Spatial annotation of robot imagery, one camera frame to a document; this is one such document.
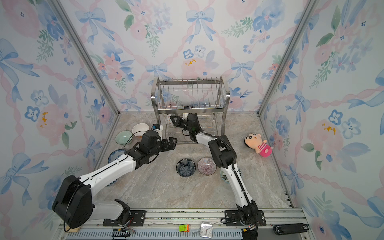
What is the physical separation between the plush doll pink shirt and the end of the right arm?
0.33m

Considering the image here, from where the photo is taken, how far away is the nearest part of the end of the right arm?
0.85 meters

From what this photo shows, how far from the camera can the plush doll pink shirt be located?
94 cm
